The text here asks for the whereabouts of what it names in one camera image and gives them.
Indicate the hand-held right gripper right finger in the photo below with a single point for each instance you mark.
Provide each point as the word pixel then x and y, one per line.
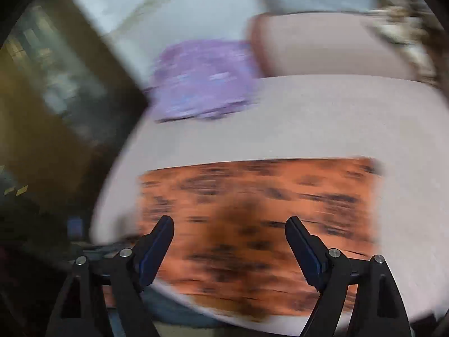
pixel 305 249

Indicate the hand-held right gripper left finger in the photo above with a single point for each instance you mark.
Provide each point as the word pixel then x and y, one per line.
pixel 154 252

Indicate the orange floral shirt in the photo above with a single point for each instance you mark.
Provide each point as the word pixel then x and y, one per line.
pixel 238 217

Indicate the pink sofa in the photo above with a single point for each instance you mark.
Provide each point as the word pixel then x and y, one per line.
pixel 315 119

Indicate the wooden door with glass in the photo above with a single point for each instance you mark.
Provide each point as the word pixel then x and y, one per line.
pixel 52 112

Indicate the purple floral garment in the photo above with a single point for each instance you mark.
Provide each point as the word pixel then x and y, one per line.
pixel 203 80

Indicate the cream floral blanket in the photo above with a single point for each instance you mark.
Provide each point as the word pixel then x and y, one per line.
pixel 410 38

